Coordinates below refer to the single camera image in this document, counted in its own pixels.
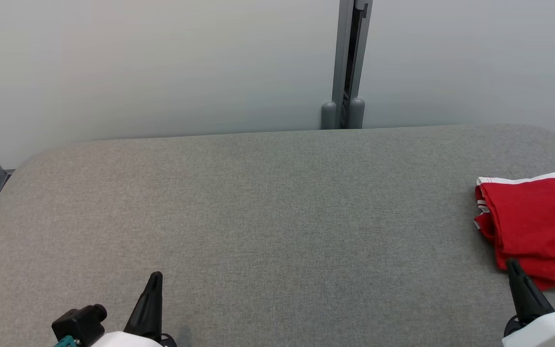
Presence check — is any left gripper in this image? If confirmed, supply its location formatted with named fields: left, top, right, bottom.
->
left=87, top=271, right=178, bottom=347

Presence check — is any red white basketball jersey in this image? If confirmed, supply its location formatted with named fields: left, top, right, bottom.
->
left=474, top=172, right=555, bottom=291

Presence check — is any grey wall partition post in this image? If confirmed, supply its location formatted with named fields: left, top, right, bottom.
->
left=321, top=0, right=373, bottom=130

